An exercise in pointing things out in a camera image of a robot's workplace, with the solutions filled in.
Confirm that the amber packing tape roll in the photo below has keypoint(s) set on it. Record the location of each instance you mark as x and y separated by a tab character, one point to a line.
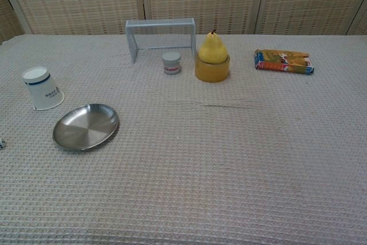
212	72

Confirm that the light blue metal mesh rack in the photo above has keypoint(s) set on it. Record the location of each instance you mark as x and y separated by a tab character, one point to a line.
160	31

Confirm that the white paper cup blue stripe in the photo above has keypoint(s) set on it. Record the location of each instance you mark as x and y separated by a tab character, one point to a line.
44	91

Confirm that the colourful snack packet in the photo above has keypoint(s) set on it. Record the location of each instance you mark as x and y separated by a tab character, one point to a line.
282	62

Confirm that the yellow pear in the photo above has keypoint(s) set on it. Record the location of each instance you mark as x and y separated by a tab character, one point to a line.
212	50

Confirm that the white die black dots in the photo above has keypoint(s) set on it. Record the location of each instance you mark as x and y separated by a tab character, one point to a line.
2	143

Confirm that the small grey jar red label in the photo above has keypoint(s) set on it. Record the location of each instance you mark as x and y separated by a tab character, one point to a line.
171	64

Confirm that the beige waffle weave tablecloth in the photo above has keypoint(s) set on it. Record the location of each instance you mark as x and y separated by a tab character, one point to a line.
200	156

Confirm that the round metal plate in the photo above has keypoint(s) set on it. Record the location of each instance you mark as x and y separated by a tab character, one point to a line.
85	127

